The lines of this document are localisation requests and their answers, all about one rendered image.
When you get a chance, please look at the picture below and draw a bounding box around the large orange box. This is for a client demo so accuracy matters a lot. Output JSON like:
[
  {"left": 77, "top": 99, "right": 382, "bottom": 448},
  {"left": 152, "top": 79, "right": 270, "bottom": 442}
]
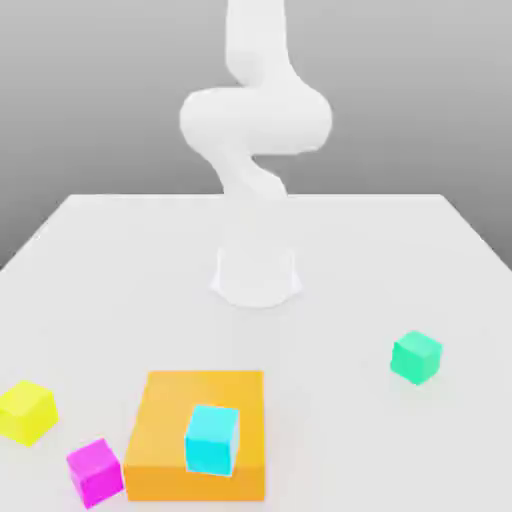
[{"left": 122, "top": 370, "right": 266, "bottom": 503}]

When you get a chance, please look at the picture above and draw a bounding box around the small yellow cube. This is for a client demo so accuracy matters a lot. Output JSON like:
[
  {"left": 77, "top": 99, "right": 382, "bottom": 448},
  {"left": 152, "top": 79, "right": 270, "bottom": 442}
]
[{"left": 0, "top": 379, "right": 60, "bottom": 448}]

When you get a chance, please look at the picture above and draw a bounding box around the small magenta cube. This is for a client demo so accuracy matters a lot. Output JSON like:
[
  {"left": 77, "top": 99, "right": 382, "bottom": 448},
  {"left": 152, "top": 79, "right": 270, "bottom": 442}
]
[{"left": 65, "top": 437, "right": 125, "bottom": 510}]

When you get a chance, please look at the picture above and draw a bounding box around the small cyan cube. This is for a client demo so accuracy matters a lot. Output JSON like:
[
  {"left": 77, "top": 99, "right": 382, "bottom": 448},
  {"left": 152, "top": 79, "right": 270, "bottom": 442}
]
[{"left": 184, "top": 404, "right": 241, "bottom": 478}]

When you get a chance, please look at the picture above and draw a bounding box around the small green cube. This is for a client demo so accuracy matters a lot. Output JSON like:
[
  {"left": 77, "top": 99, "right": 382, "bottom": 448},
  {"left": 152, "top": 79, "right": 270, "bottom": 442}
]
[{"left": 389, "top": 330, "right": 444, "bottom": 387}]

